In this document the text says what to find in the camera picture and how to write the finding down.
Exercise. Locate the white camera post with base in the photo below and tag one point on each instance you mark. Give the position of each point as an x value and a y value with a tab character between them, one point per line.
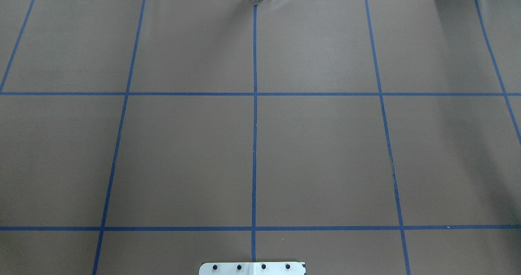
253	268

